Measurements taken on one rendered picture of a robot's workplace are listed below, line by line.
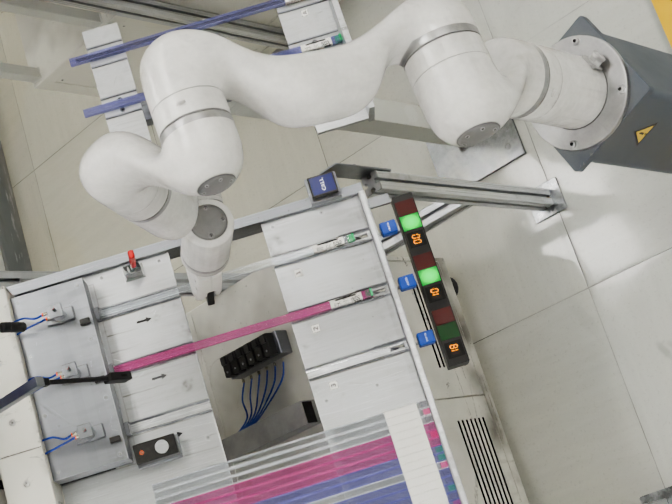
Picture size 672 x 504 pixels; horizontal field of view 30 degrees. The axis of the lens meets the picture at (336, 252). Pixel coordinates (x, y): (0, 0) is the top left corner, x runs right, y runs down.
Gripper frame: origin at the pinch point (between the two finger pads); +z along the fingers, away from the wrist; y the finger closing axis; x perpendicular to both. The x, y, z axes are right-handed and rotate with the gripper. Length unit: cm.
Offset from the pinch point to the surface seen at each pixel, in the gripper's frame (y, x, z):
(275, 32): -83, 45, 71
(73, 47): -86, -7, 62
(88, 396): 15.5, -24.8, -1.2
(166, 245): -8.8, -4.4, 0.4
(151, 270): -5.3, -8.1, 2.2
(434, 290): 13.7, 40.2, -4.5
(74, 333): 3.8, -24.4, -1.3
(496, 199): -10, 69, 26
